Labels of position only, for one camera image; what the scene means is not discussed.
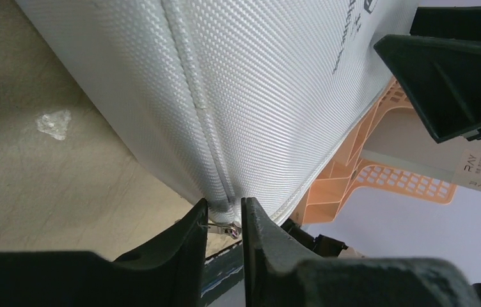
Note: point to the white cardboard folder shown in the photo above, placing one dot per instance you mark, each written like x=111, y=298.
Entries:
x=401, y=141

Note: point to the grey medicine case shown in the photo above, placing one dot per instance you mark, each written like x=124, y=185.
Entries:
x=222, y=100

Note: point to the peach plastic desk organizer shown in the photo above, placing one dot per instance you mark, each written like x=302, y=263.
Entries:
x=372, y=169

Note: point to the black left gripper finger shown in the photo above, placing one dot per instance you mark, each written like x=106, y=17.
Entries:
x=165, y=271
x=461, y=23
x=279, y=271
x=442, y=79

